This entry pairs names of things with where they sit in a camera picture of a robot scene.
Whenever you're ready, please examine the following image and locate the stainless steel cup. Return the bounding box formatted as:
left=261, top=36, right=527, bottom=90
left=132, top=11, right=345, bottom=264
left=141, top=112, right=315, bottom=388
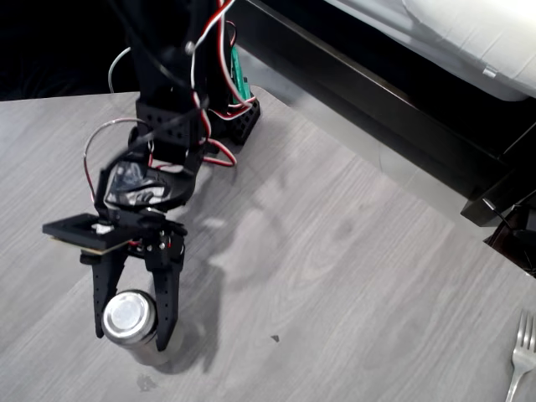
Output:
left=101, top=289, right=184, bottom=367

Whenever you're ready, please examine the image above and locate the black perforated arm base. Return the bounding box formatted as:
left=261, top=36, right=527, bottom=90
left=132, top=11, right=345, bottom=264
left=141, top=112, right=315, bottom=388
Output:
left=204, top=95, right=262, bottom=147

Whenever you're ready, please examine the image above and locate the green circuit board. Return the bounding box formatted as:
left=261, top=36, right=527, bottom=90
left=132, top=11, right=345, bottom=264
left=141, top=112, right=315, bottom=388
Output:
left=228, top=44, right=255, bottom=106

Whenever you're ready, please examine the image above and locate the silver metal fork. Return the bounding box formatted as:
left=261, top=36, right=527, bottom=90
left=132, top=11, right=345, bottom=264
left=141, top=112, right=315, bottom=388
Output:
left=504, top=309, right=536, bottom=402

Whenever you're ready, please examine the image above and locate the white mattress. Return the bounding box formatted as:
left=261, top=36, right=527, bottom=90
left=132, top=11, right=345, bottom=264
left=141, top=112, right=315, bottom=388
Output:
left=324, top=0, right=536, bottom=102

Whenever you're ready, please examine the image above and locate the black gripper camera mount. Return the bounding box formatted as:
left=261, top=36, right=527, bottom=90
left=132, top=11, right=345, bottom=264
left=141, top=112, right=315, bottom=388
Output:
left=41, top=212, right=146, bottom=255

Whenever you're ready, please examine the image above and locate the red white servo cable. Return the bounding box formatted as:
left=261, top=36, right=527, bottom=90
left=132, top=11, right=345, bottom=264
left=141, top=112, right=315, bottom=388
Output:
left=189, top=0, right=238, bottom=168
left=81, top=118, right=155, bottom=207

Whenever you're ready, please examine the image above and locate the thin white cable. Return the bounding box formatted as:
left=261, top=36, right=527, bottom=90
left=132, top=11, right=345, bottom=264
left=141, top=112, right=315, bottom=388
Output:
left=107, top=46, right=132, bottom=95

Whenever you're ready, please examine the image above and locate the black bed frame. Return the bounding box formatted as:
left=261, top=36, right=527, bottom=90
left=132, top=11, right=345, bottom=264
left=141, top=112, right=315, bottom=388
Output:
left=234, top=0, right=536, bottom=229

